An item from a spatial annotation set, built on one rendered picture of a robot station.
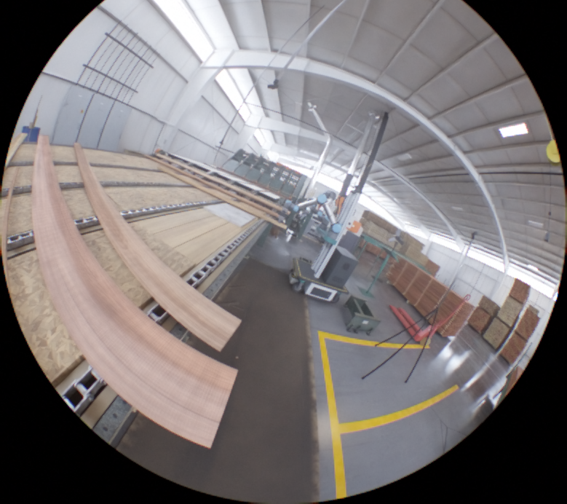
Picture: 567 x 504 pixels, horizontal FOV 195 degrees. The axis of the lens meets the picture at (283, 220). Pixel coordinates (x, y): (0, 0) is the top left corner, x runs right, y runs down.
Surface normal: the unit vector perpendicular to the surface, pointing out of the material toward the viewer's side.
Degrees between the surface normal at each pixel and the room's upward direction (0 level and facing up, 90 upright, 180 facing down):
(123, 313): 0
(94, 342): 0
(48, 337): 0
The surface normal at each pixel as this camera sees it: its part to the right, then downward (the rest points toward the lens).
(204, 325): 0.42, -0.89
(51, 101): 0.92, 0.38
